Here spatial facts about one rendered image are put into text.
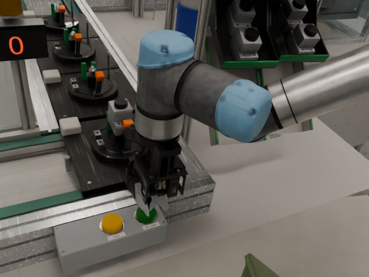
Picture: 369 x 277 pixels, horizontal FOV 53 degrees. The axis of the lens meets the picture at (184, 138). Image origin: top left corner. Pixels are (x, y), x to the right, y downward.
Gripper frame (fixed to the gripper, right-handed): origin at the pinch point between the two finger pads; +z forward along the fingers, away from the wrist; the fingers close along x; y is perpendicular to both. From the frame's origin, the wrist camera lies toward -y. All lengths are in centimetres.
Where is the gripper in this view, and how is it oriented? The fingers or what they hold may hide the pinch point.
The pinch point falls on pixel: (146, 203)
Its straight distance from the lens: 73.8
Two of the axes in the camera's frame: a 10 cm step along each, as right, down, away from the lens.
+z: -1.2, 7.8, 6.1
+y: 4.3, 6.0, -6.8
